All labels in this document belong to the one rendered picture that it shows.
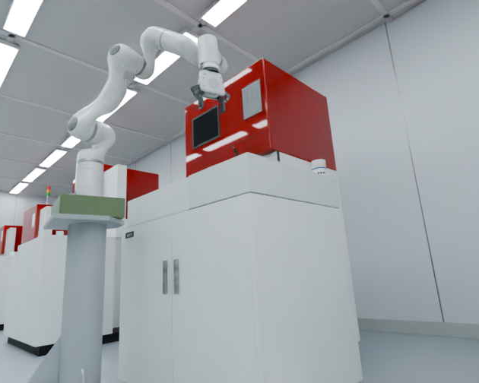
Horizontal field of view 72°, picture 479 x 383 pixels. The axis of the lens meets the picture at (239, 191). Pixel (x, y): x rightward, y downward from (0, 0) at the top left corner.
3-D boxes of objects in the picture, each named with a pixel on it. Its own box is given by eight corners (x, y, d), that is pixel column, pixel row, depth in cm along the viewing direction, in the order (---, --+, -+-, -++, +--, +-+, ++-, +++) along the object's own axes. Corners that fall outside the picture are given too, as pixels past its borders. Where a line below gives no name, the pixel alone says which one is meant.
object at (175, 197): (143, 228, 181) (143, 203, 185) (207, 210, 144) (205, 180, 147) (126, 226, 175) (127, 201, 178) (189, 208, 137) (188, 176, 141)
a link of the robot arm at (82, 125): (99, 150, 164) (69, 139, 150) (88, 139, 170) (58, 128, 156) (151, 62, 158) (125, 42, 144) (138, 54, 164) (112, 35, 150)
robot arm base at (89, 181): (68, 196, 140) (71, 156, 145) (63, 206, 155) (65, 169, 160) (115, 199, 150) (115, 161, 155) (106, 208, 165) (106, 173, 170)
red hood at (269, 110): (254, 194, 294) (250, 132, 308) (337, 171, 239) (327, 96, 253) (185, 182, 241) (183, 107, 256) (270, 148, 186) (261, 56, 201)
